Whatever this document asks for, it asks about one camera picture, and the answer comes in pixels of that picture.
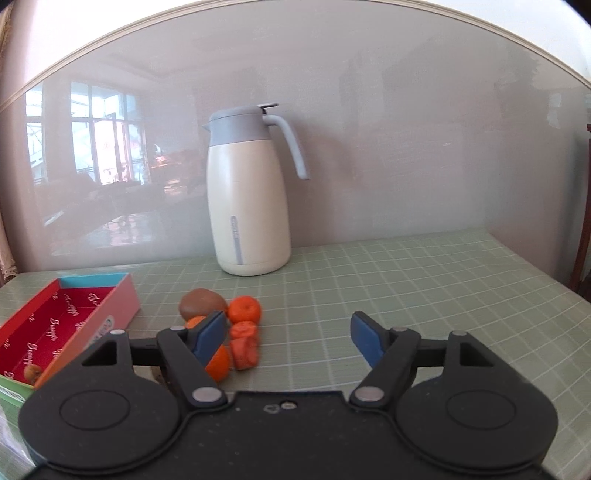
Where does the beige lace curtain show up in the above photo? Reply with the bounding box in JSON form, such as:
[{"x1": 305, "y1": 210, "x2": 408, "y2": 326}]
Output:
[{"x1": 0, "y1": 152, "x2": 21, "y2": 288}]

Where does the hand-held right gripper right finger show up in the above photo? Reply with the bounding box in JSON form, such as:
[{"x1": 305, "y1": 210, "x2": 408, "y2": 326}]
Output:
[{"x1": 349, "y1": 311, "x2": 499, "y2": 411}]

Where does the green checked tablecloth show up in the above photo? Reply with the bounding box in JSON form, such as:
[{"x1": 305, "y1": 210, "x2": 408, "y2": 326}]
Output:
[{"x1": 0, "y1": 229, "x2": 591, "y2": 480}]

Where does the brown wooden chair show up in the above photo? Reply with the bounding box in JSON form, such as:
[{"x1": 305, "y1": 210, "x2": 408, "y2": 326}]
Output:
[{"x1": 570, "y1": 122, "x2": 591, "y2": 294}]

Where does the cream and grey thermos jug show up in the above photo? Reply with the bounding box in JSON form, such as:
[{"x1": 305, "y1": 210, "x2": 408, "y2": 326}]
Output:
[{"x1": 202, "y1": 102, "x2": 309, "y2": 277}]

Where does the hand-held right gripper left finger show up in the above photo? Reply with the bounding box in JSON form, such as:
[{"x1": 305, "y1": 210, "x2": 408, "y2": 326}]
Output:
[{"x1": 81, "y1": 310, "x2": 228, "y2": 411}]

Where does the pink and red cardboard box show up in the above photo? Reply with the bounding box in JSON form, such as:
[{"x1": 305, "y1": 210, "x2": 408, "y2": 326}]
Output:
[{"x1": 0, "y1": 272, "x2": 141, "y2": 409}]

